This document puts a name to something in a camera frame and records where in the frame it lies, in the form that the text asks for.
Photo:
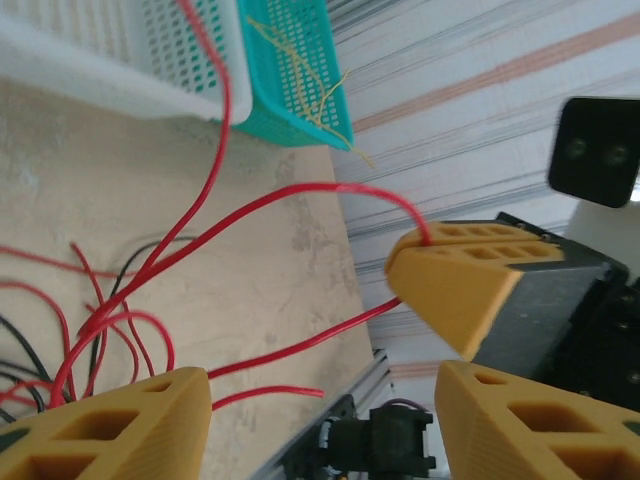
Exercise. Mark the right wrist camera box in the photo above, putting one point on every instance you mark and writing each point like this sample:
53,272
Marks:
595,150

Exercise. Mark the teal plastic basket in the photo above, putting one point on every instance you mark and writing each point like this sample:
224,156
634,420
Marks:
300,115

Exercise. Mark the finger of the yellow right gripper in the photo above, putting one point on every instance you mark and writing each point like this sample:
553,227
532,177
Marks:
450,295
480,240

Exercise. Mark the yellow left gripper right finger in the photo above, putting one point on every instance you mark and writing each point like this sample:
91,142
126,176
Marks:
480,425

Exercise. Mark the white plastic basket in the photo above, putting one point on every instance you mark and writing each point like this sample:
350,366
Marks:
75,60

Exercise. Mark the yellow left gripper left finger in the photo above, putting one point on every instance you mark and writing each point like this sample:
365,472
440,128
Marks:
165,435

